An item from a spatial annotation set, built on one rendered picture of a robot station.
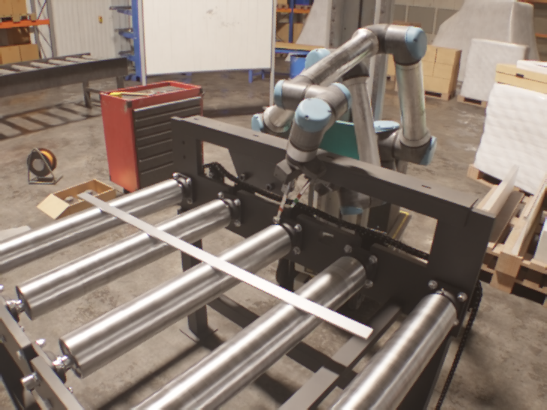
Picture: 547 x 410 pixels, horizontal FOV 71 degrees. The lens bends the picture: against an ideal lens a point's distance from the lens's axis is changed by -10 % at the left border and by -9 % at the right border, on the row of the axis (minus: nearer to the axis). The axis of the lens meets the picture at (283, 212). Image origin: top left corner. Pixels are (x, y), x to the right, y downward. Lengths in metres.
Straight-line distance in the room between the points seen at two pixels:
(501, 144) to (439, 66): 4.99
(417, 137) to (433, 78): 7.54
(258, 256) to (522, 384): 1.62
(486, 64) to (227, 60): 5.39
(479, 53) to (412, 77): 7.64
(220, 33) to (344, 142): 3.96
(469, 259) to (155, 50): 5.13
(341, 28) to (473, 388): 1.96
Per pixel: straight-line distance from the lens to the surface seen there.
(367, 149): 1.77
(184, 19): 5.89
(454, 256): 1.24
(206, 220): 1.55
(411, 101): 1.84
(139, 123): 3.40
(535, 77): 4.49
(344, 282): 1.23
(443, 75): 9.45
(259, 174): 1.54
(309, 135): 1.13
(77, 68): 6.49
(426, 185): 1.25
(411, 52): 1.67
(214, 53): 6.03
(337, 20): 2.31
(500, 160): 4.68
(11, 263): 1.56
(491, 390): 2.35
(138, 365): 2.25
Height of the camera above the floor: 1.62
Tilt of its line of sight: 27 degrees down
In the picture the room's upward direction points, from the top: 3 degrees clockwise
